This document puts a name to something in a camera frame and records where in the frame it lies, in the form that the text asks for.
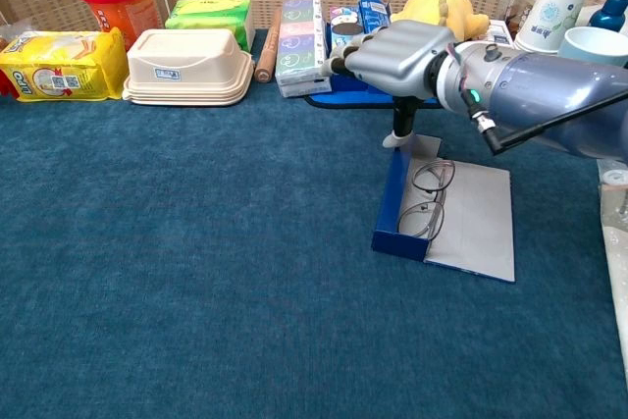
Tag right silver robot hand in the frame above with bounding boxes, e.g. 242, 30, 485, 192
321, 20, 457, 150

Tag wire-frame eyeglasses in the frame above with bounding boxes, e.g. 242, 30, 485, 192
395, 159, 456, 241

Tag blue grey glasses case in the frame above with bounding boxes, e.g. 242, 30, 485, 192
371, 132, 517, 284

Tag open blue cardboard box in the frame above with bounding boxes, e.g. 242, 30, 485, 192
357, 0, 393, 95

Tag yellow plush toy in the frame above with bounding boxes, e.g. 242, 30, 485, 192
390, 0, 491, 42

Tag blue yellow cookie box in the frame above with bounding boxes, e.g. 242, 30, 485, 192
327, 5, 367, 92

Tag pastel tissue pack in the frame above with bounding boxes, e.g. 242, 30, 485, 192
274, 0, 333, 98

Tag small white red box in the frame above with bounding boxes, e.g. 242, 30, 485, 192
483, 19, 515, 45

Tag clear pack of brown snacks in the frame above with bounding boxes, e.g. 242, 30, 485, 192
497, 0, 546, 40

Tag wooden rolling pin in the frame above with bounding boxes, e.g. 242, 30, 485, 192
253, 9, 284, 84

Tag stack of white paper cups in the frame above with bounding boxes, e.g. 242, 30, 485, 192
512, 0, 590, 55

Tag green tissue pack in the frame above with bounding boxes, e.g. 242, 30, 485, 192
164, 0, 256, 53

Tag light blue mug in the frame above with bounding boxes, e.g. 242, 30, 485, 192
557, 26, 628, 67

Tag beige plastic lunch box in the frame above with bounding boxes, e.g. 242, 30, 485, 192
121, 28, 256, 107

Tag dark blue small bottle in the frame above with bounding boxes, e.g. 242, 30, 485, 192
588, 0, 628, 35

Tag teal carpet table cover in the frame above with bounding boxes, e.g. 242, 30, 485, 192
0, 28, 628, 419

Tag yellow biscuit pack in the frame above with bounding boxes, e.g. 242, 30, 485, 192
0, 26, 130, 104

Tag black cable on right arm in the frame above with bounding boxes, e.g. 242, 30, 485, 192
468, 92, 628, 158

